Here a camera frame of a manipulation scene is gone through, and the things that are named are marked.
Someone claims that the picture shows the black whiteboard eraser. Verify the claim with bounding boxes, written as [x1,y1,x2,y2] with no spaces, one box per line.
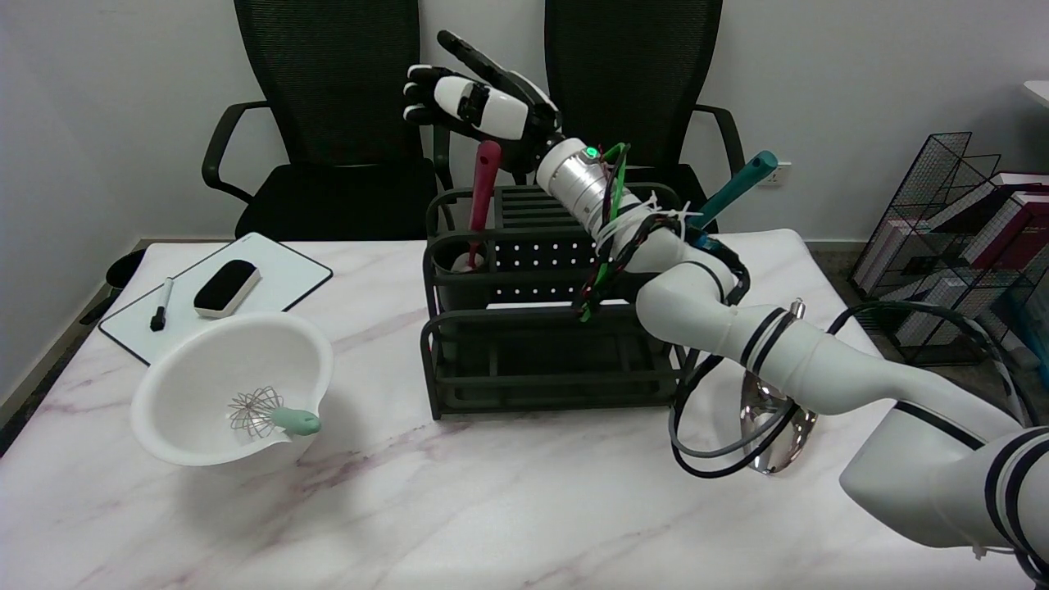
[193,260,262,320]

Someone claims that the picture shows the black mesh office chair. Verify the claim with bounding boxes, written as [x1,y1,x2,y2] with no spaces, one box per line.
[512,0,747,236]
[202,0,454,242]

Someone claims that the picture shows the green handled wire whisk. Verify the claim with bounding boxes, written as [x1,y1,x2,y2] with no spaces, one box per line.
[227,387,323,438]

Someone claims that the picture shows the dark green kitchen storage rack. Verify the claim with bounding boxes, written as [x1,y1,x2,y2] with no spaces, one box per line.
[420,182,707,420]

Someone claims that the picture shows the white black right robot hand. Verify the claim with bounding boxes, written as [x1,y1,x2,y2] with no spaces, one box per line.
[402,30,565,175]

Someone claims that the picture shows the teal handled bottle brush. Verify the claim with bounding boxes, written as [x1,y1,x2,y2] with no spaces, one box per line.
[687,150,778,232]

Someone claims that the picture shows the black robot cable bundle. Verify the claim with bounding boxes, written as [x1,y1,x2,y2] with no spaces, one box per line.
[574,143,1035,479]

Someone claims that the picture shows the small white whiteboard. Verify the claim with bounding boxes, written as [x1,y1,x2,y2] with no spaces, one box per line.
[98,233,334,367]

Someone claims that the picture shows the black wire grid rack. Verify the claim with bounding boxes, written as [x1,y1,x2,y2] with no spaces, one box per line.
[848,132,1049,368]

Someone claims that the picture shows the shiny metal scoop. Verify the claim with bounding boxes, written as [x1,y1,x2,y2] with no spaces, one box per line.
[739,299,820,476]

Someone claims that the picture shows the stack of boxed books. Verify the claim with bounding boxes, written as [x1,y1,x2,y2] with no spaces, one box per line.
[852,170,1049,370]

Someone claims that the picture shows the black marker pen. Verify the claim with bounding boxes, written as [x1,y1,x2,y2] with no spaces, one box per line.
[150,277,175,333]

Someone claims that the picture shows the white mixing bowl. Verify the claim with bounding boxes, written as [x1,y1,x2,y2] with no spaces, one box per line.
[131,311,335,467]

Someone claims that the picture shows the pink sponge bottle brush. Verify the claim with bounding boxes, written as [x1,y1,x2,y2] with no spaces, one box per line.
[452,139,503,273]

